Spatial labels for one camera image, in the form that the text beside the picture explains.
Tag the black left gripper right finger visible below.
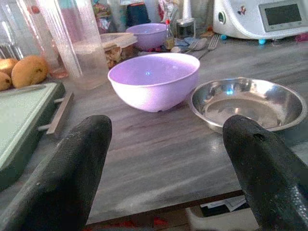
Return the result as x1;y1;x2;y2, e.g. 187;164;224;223
222;115;308;231

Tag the small purple plastic bowl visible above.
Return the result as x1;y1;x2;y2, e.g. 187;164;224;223
125;23;168;51

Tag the white box under table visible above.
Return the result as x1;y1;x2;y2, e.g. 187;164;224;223
185;195;260;231

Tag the large purple plastic bowl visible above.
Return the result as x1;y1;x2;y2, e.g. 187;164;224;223
107;52;201;113

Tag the small glass sauce bottle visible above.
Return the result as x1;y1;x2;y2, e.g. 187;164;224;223
165;20;175;51

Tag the stainless steel bowl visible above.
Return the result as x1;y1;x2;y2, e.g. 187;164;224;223
191;77;308;134

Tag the tall clear plastic container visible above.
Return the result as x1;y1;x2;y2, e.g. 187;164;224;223
36;0;108;90

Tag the green tray with metal handle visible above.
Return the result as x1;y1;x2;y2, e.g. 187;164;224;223
0;82;75;192

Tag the yellow mango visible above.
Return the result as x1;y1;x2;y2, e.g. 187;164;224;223
0;72;13;91
0;58;19;77
11;55;49;89

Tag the white kitchen appliance with screen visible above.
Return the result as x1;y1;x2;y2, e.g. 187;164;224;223
213;0;308;40

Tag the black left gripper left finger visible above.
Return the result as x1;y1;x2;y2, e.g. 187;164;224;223
0;115;113;231

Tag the clear pink plastic pitcher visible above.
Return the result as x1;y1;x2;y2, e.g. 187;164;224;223
16;0;69;78

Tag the clear food container with lid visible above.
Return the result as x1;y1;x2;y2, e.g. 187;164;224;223
100;32;139;69

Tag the silver fork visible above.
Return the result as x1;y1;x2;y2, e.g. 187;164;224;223
180;40;200;54
197;34;221;60

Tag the silver spoon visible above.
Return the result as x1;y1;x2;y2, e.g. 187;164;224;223
184;38;208;54

